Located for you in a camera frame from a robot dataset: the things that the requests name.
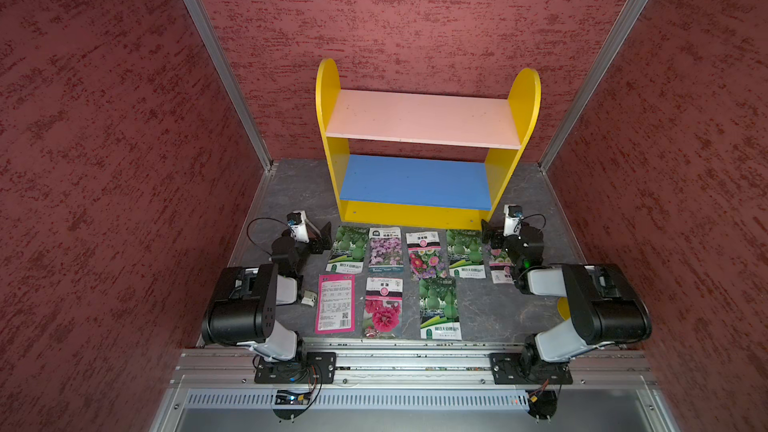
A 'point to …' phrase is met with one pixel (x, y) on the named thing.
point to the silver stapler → (309, 298)
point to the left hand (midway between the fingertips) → (317, 227)
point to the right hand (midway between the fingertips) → (496, 222)
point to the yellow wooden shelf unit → (439, 160)
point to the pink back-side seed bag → (336, 303)
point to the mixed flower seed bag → (501, 267)
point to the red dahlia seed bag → (383, 307)
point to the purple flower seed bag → (385, 254)
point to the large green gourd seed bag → (348, 250)
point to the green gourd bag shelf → (439, 309)
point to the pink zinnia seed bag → (426, 257)
